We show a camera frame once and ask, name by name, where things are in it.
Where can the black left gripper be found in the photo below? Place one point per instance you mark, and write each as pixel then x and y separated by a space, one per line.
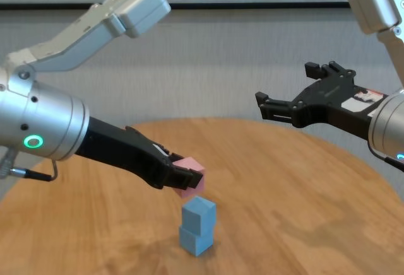
pixel 126 152

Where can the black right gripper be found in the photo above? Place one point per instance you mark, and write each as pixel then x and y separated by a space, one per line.
pixel 331 101

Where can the pink building block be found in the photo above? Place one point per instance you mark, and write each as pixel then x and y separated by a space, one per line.
pixel 191 164

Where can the blue building block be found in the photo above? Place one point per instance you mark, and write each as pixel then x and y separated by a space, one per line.
pixel 197 213
pixel 194 244

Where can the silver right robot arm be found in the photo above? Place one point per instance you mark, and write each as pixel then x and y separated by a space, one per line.
pixel 389 126

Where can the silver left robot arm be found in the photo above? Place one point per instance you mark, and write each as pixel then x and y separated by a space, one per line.
pixel 41 120

